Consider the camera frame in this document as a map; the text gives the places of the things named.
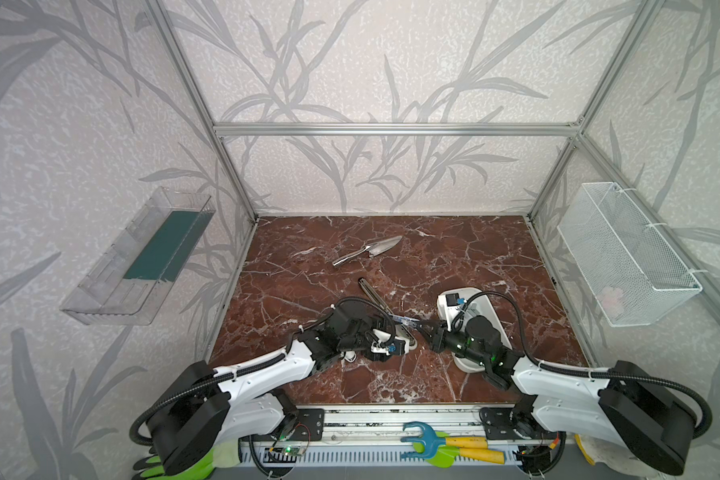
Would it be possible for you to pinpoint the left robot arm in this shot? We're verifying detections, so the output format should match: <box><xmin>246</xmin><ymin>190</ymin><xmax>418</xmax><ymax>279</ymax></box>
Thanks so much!
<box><xmin>129</xmin><ymin>297</ymin><xmax>410</xmax><ymax>479</ymax></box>

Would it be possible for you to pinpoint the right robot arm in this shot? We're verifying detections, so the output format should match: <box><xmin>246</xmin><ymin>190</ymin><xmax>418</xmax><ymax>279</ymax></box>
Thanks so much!
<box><xmin>417</xmin><ymin>288</ymin><xmax>713</xmax><ymax>476</ymax></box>

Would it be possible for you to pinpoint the white oval tray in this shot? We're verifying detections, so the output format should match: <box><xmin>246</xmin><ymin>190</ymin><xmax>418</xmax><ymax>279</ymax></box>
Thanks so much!
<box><xmin>437</xmin><ymin>287</ymin><xmax>511</xmax><ymax>348</ymax></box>

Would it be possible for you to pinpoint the silver metal trowel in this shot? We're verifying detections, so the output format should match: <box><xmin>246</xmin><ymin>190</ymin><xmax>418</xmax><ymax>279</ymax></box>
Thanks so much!
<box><xmin>332</xmin><ymin>235</ymin><xmax>402</xmax><ymax>267</ymax></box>

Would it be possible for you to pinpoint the teal garden hand rake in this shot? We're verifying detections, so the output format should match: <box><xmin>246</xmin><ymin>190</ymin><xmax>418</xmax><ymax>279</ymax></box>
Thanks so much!
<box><xmin>401</xmin><ymin>421</ymin><xmax>487</xmax><ymax>460</ymax></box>

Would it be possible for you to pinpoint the green garden hand shovel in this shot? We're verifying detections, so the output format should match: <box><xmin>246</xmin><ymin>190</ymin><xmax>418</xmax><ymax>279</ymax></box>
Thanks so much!
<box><xmin>400</xmin><ymin>444</ymin><xmax>505</xmax><ymax>468</ymax></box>

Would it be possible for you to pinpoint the green circuit board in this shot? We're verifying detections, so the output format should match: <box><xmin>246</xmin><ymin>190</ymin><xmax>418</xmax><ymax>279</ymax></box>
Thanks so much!
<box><xmin>267</xmin><ymin>446</ymin><xmax>307</xmax><ymax>462</ymax></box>

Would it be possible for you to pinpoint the pink object in basket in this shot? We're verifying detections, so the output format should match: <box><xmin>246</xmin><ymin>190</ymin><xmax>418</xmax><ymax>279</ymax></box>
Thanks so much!
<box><xmin>597</xmin><ymin>286</ymin><xmax>625</xmax><ymax>319</ymax></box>

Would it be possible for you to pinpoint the green work glove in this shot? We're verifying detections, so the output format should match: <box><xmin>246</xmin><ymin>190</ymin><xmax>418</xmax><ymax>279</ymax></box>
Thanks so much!
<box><xmin>133</xmin><ymin>440</ymin><xmax>241</xmax><ymax>480</ymax></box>

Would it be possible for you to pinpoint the white cloth glove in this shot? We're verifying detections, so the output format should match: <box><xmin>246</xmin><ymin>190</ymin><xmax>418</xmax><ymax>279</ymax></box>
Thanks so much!
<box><xmin>574</xmin><ymin>434</ymin><xmax>632</xmax><ymax>475</ymax></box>

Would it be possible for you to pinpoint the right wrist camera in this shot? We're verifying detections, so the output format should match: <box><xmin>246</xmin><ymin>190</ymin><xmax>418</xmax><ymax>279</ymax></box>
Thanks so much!
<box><xmin>443</xmin><ymin>291</ymin><xmax>466</xmax><ymax>309</ymax></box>

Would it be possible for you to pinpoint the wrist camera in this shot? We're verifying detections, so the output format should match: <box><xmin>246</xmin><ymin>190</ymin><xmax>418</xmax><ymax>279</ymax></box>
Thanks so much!
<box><xmin>443</xmin><ymin>291</ymin><xmax>466</xmax><ymax>309</ymax></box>
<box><xmin>370</xmin><ymin>336</ymin><xmax>410</xmax><ymax>356</ymax></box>

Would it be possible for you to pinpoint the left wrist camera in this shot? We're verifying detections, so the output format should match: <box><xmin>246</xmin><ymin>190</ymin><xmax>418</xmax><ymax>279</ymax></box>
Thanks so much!
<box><xmin>370</xmin><ymin>336</ymin><xmax>410</xmax><ymax>356</ymax></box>

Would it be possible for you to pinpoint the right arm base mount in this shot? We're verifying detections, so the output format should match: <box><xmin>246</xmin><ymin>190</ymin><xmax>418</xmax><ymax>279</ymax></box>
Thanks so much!
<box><xmin>478</xmin><ymin>406</ymin><xmax>543</xmax><ymax>440</ymax></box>

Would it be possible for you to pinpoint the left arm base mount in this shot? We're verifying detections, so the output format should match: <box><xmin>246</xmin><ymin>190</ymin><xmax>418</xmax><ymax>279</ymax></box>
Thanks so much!
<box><xmin>269</xmin><ymin>408</ymin><xmax>325</xmax><ymax>442</ymax></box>

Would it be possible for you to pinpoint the aluminium frame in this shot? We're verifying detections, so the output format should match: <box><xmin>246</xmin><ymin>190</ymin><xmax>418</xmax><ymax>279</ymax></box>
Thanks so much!
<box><xmin>160</xmin><ymin>1</ymin><xmax>720</xmax><ymax>414</ymax></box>

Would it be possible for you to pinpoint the white wire mesh basket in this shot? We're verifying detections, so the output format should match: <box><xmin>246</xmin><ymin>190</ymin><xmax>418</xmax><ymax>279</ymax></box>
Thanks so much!
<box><xmin>558</xmin><ymin>182</ymin><xmax>703</xmax><ymax>327</ymax></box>

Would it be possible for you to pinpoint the clear plastic wall shelf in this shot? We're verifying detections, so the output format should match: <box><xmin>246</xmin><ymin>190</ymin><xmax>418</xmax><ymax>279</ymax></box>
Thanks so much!
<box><xmin>60</xmin><ymin>187</ymin><xmax>216</xmax><ymax>326</ymax></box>

